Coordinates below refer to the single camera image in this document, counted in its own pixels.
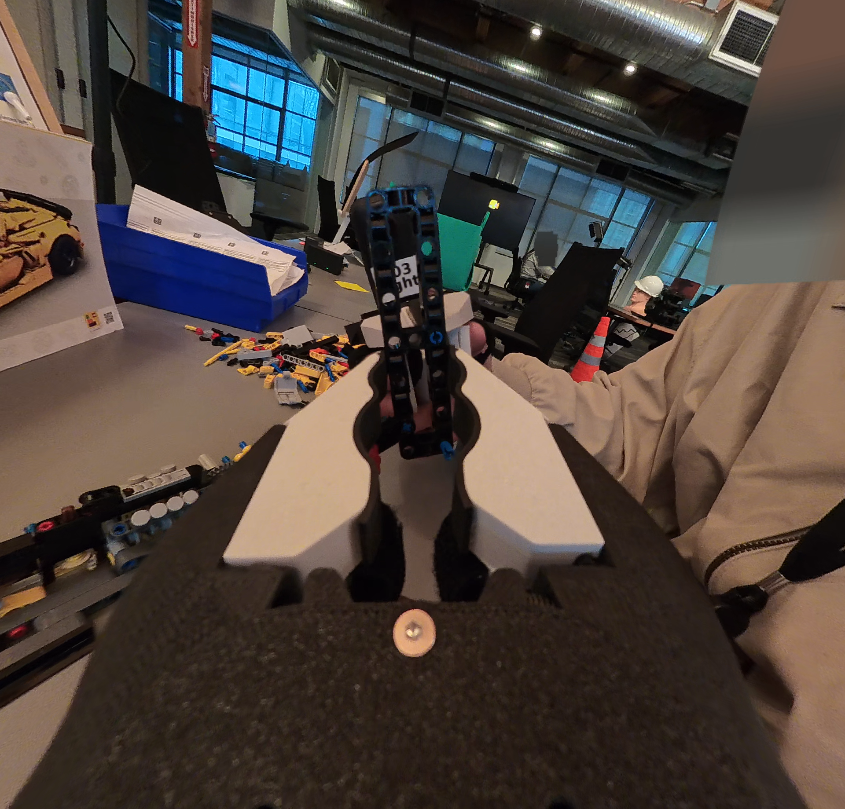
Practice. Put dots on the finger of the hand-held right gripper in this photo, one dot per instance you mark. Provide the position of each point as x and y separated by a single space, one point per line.
373 334
463 321

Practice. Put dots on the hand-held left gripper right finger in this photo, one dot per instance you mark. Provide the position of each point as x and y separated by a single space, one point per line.
528 492

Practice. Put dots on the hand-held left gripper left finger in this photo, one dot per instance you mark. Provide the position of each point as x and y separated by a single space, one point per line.
297 492

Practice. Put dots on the black toy brick frame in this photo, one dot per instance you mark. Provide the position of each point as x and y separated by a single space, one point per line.
386 281

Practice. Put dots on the person's right forearm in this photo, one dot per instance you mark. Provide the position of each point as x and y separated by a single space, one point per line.
581 413

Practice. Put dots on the grey desk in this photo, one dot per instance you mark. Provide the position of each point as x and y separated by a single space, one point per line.
132 400

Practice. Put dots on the person's right hand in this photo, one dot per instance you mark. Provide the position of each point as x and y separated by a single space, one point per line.
478 344

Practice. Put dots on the yellow paper note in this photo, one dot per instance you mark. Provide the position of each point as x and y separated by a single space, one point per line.
352 286

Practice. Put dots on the teal plastic storage tote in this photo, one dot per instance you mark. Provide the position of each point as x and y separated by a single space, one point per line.
462 248

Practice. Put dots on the black device box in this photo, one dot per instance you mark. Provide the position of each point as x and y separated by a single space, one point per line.
325 258

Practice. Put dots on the black television screen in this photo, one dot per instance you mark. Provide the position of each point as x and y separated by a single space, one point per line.
488 208

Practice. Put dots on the pile of toy brick pieces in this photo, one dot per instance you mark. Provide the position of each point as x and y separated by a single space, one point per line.
290 360

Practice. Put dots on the orange traffic cone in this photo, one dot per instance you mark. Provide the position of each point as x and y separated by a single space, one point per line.
592 353

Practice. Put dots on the white hard hat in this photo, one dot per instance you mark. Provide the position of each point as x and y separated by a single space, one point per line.
649 286

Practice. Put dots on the white instruction sheets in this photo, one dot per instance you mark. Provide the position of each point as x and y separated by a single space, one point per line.
211 235

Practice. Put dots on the blue plastic bin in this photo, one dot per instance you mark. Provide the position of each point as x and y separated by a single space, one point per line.
185 281

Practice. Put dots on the blue lit window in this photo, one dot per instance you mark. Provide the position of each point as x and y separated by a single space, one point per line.
257 103

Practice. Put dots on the toy car chassis assembly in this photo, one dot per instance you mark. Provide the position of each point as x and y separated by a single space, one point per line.
86 532

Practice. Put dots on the person's beige jacket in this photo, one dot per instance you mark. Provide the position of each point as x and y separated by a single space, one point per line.
759 426

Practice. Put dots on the black monitor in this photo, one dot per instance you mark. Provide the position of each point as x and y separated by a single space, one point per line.
165 142

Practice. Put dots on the wooden pillar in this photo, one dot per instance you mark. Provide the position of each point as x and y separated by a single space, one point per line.
197 30

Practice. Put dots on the black pillar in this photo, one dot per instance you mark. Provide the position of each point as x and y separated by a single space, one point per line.
99 83

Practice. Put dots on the toy car instruction booklet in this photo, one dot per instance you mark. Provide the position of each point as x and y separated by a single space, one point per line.
46 228

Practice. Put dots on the white vent grille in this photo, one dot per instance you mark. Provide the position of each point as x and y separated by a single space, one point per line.
746 37

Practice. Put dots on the wooden framed poster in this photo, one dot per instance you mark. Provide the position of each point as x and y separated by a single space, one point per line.
26 63

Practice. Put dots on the large glass window wall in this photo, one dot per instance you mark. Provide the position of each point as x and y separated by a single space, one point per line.
594 195

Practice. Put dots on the silver ventilation duct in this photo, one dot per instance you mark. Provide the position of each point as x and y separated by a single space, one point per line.
528 4

